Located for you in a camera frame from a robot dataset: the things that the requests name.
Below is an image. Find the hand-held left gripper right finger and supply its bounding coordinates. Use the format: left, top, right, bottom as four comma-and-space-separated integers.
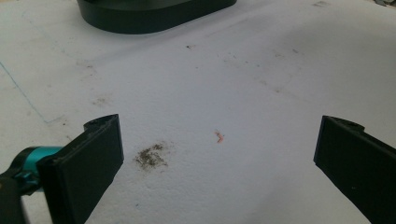
313, 115, 396, 224

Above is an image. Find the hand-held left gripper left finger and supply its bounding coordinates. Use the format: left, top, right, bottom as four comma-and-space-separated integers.
36, 113, 125, 224

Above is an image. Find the dark oval tray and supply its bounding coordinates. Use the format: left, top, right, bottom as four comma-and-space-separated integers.
76, 0, 238, 35

